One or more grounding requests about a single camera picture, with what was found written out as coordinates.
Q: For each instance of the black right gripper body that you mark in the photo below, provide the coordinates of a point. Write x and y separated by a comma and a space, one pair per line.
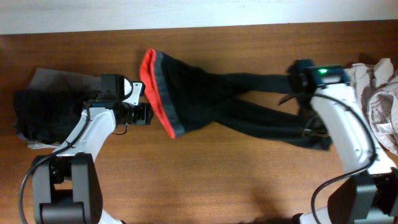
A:
309, 120

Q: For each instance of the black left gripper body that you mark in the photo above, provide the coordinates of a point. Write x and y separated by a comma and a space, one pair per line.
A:
146, 113

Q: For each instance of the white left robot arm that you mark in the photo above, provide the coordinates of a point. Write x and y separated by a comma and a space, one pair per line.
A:
66, 188

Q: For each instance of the crumpled beige garment pile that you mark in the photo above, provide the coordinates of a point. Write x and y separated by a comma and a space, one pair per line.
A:
376, 91

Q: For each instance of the folded grey garment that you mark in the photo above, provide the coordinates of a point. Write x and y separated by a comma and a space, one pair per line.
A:
55, 81

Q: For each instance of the folded black garment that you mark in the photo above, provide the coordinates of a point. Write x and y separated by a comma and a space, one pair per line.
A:
48, 117

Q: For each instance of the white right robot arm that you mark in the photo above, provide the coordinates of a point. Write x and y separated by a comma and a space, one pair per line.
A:
366, 192

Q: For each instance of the black leggings with red waistband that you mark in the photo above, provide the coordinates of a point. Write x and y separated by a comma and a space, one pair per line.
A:
187, 98

